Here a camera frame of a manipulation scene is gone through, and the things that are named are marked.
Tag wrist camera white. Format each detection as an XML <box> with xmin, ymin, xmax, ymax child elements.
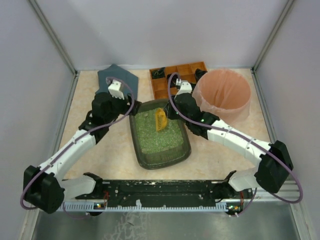
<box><xmin>108</xmin><ymin>80</ymin><xmax>125</xmax><ymax>100</ymax></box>
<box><xmin>175</xmin><ymin>79</ymin><xmax>193</xmax><ymax>96</ymax></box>

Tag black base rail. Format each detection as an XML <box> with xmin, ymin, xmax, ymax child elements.
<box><xmin>76</xmin><ymin>180</ymin><xmax>253</xmax><ymax>215</ymax></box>

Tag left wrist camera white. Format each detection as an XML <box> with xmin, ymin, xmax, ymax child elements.
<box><xmin>108</xmin><ymin>80</ymin><xmax>125</xmax><ymax>100</ymax></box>

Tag green litter pellets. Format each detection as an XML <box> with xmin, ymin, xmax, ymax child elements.
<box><xmin>135</xmin><ymin>109</ymin><xmax>184</xmax><ymax>154</ymax></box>

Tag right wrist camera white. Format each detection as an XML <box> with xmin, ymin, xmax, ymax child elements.
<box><xmin>175</xmin><ymin>79</ymin><xmax>193</xmax><ymax>96</ymax></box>

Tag folded grey-blue cloth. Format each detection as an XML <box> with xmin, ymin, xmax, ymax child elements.
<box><xmin>95</xmin><ymin>64</ymin><xmax>139</xmax><ymax>100</ymax></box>

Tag orange wooden compartment tray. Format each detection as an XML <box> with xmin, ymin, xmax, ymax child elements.
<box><xmin>149</xmin><ymin>61</ymin><xmax>208</xmax><ymax>100</ymax></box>

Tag dark grey litter box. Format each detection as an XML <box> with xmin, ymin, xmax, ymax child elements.
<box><xmin>129</xmin><ymin>99</ymin><xmax>192</xmax><ymax>170</ymax></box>

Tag trash bin with pink bag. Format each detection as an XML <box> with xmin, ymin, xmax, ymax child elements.
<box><xmin>192</xmin><ymin>68</ymin><xmax>252</xmax><ymax>124</ymax></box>

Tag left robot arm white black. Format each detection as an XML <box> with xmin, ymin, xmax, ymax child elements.
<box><xmin>20</xmin><ymin>92</ymin><xmax>142</xmax><ymax>214</ymax></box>

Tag yellow litter scoop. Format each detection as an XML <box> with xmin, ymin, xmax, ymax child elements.
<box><xmin>155</xmin><ymin>108</ymin><xmax>168</xmax><ymax>132</ymax></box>

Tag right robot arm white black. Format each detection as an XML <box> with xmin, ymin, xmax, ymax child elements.
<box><xmin>164</xmin><ymin>93</ymin><xmax>293</xmax><ymax>194</ymax></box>

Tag rolled tie green pattern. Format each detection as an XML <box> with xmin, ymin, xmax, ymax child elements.
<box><xmin>151</xmin><ymin>67</ymin><xmax>165</xmax><ymax>79</ymax></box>

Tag rolled tie dark grey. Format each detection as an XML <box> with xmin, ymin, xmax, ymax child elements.
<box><xmin>194</xmin><ymin>68</ymin><xmax>207</xmax><ymax>82</ymax></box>

